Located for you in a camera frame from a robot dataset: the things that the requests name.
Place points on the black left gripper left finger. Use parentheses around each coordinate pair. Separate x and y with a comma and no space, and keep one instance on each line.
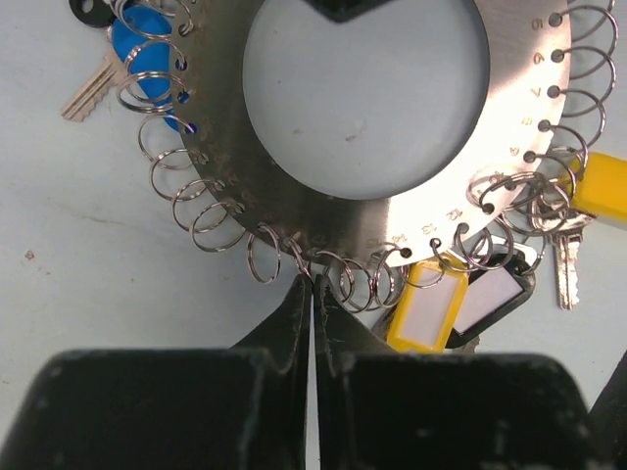
(244,407)

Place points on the metal disc keyring organizer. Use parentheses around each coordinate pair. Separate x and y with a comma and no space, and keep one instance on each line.
(367,136)

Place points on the blue tag key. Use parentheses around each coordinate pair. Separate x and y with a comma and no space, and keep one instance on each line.
(140,64)

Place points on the black tag key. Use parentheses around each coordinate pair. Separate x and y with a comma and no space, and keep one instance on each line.
(493,294)

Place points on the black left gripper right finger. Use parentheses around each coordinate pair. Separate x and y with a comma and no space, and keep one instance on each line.
(380,409)

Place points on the yellow tag key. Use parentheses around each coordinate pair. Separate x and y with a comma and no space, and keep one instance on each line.
(424,317)
(601,192)

